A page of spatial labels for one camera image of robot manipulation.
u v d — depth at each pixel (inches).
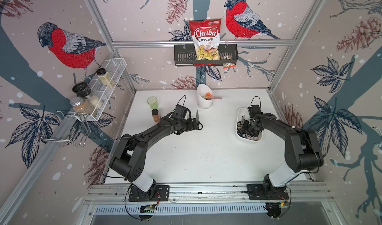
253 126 30.8
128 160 17.5
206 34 32.0
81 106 23.6
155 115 37.4
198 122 40.0
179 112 28.0
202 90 41.0
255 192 28.7
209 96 41.9
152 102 42.1
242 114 41.1
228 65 35.5
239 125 38.5
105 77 28.9
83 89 24.0
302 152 18.2
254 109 30.6
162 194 28.7
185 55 37.4
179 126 26.5
